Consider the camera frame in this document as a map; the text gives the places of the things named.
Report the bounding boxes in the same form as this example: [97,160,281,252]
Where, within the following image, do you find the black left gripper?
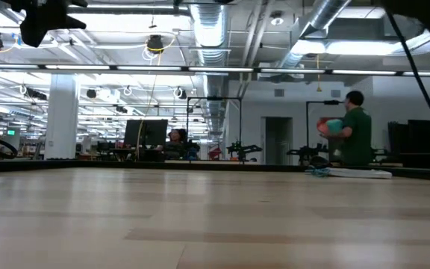
[11,0,88,48]

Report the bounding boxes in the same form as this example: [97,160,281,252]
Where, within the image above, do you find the white column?
[44,73,81,161]

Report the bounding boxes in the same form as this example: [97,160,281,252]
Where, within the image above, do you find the black background monitor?
[123,119,169,147]

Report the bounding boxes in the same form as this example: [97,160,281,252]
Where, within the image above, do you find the long LED light strip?
[0,63,430,78]

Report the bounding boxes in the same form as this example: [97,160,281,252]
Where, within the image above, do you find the seated person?
[164,129,188,161]

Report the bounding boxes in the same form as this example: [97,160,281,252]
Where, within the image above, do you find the red bin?
[208,145,223,161]

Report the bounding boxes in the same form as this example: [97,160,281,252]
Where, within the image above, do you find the colourful held object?
[316,117,344,136]

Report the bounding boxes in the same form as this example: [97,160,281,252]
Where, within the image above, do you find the standing person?
[318,90,373,167]

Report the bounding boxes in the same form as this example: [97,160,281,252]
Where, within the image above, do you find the black cabinets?
[387,119,430,155]

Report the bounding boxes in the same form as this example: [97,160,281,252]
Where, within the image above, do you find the silver ventilation duct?
[276,0,352,70]
[188,0,231,130]

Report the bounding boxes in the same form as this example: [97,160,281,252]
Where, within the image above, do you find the black background rig frame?
[186,96,243,162]
[305,99,346,150]

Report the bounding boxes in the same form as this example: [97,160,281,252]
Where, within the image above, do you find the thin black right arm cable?
[385,9,430,153]

